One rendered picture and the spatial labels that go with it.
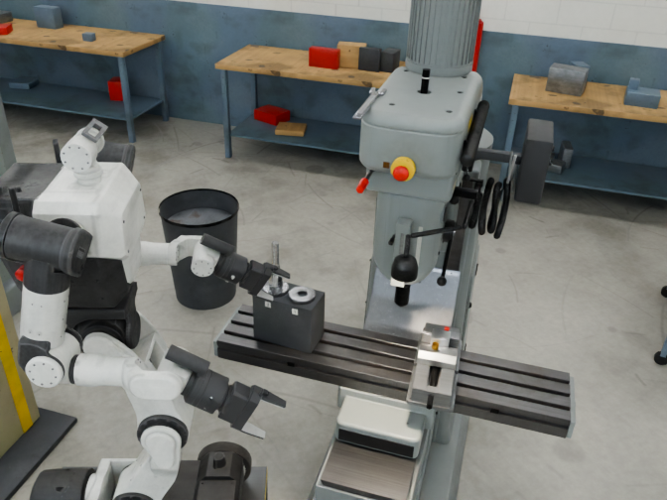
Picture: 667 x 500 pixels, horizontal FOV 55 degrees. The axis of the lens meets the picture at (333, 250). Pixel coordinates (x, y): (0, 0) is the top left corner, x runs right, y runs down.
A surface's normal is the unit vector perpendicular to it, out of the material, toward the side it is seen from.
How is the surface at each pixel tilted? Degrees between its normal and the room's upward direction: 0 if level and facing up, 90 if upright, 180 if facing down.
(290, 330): 90
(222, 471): 0
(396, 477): 0
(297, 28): 90
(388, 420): 0
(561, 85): 90
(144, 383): 85
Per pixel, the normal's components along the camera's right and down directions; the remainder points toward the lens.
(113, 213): 0.80, -0.18
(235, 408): -0.02, 0.44
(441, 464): 0.04, -0.85
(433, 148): -0.29, 0.49
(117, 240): 0.73, 0.30
